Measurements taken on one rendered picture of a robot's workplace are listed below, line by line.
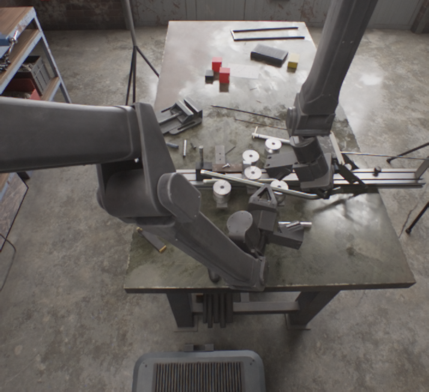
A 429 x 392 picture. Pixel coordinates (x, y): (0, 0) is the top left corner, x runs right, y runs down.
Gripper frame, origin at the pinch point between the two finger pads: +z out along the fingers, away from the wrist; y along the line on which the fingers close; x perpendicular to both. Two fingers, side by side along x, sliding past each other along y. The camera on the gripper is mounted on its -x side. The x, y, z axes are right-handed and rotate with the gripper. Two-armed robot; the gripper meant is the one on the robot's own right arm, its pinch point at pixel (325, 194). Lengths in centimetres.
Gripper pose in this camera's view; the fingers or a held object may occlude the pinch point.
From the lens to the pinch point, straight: 81.5
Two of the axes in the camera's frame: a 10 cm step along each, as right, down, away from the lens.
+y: -2.8, 7.5, -6.0
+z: 4.7, 6.5, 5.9
